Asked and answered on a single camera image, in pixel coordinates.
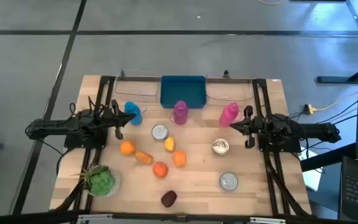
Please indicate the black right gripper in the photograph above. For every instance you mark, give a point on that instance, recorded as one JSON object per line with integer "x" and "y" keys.
{"x": 252, "y": 127}

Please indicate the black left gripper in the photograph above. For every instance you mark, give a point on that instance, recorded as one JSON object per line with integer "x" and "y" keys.
{"x": 113, "y": 121}

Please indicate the blue squeeze bottle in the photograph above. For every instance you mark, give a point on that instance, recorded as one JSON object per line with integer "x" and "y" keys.
{"x": 132, "y": 107}

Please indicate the pink squeeze bottle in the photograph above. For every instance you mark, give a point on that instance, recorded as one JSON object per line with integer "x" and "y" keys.
{"x": 228, "y": 115}

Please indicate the gold-lid tin can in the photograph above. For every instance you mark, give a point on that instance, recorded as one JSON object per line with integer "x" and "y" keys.
{"x": 220, "y": 146}

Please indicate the round orange fruit toy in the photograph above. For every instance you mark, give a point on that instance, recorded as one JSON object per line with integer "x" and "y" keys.
{"x": 127, "y": 147}

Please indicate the silver-lid tin can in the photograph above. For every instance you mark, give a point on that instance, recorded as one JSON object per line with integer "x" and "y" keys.
{"x": 159, "y": 132}
{"x": 228, "y": 181}

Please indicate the oblong orange-brown food toy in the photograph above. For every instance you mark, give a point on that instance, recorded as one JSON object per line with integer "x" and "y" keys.
{"x": 144, "y": 157}

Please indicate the yellow food toy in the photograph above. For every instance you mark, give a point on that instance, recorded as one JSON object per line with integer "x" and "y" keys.
{"x": 169, "y": 144}

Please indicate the purple squeeze bottle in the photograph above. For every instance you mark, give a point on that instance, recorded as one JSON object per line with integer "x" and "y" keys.
{"x": 180, "y": 113}

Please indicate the red-orange tomato toy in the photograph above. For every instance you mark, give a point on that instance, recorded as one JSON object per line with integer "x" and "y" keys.
{"x": 160, "y": 170}

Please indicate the dark maroon food toy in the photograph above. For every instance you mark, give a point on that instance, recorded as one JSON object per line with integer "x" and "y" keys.
{"x": 168, "y": 198}

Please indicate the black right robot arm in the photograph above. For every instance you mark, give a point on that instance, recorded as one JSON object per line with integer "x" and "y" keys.
{"x": 315, "y": 130}

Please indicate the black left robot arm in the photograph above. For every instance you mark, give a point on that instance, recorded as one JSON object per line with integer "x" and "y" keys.
{"x": 57, "y": 126}

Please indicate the orange blocky food toy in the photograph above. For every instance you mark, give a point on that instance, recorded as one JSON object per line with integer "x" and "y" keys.
{"x": 179, "y": 158}

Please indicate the clear plastic bin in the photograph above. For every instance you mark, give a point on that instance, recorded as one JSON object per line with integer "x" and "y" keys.
{"x": 135, "y": 88}
{"x": 228, "y": 91}

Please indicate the small black clamp knob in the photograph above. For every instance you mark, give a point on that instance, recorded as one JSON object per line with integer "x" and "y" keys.
{"x": 122, "y": 73}
{"x": 226, "y": 74}

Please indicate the dark table crossbar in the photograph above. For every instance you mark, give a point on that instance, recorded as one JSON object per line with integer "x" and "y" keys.
{"x": 228, "y": 80}

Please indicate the teal plastic bin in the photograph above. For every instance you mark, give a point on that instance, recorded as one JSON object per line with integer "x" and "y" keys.
{"x": 182, "y": 91}

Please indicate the potted green succulent plant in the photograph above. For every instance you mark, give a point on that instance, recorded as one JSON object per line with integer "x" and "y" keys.
{"x": 101, "y": 183}

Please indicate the yellow power plug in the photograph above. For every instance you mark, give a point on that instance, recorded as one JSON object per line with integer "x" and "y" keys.
{"x": 310, "y": 109}

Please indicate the white box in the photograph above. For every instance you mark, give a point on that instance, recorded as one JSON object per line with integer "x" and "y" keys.
{"x": 311, "y": 179}

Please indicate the black desk leg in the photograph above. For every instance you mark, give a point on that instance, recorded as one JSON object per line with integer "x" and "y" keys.
{"x": 328, "y": 158}

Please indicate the black desk foot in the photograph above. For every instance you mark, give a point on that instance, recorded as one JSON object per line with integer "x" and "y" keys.
{"x": 334, "y": 79}

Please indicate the silver metal bracket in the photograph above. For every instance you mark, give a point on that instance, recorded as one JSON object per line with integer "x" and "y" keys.
{"x": 95, "y": 217}
{"x": 267, "y": 220}

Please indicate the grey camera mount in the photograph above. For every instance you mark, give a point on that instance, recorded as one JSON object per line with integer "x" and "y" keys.
{"x": 181, "y": 218}

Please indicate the black frame beam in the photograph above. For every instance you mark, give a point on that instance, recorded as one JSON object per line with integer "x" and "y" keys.
{"x": 26, "y": 217}

